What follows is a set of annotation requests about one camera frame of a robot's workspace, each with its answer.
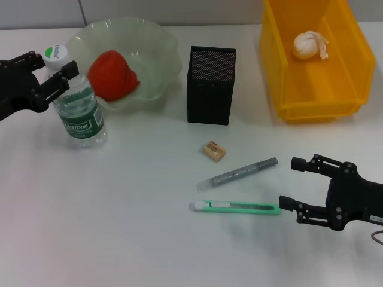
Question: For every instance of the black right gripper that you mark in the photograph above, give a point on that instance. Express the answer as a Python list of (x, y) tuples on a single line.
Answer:
[(350, 197)]

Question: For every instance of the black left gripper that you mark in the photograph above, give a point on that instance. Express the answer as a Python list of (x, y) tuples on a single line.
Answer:
[(15, 89)]

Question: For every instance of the red object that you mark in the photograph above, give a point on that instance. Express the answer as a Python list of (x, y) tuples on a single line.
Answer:
[(110, 74)]

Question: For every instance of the clear green-label water bottle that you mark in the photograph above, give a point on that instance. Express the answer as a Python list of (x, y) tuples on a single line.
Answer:
[(80, 125)]

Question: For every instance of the white paper ball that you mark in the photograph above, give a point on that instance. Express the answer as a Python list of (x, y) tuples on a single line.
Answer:
[(303, 45)]

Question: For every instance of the green utility knife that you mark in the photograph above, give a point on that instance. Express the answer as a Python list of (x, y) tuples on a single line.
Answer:
[(248, 208)]

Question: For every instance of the grey marker pen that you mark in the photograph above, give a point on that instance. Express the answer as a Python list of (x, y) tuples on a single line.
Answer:
[(233, 175)]

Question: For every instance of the beige eraser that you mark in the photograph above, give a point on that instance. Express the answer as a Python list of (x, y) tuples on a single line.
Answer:
[(214, 151)]

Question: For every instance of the pale green wavy fruit plate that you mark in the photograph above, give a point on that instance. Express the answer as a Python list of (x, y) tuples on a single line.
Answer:
[(149, 42)]

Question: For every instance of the black mesh pen holder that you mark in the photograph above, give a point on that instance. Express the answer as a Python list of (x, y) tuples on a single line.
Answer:
[(209, 98)]

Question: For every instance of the yellow plastic bin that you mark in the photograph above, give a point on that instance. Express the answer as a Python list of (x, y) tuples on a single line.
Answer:
[(323, 83)]

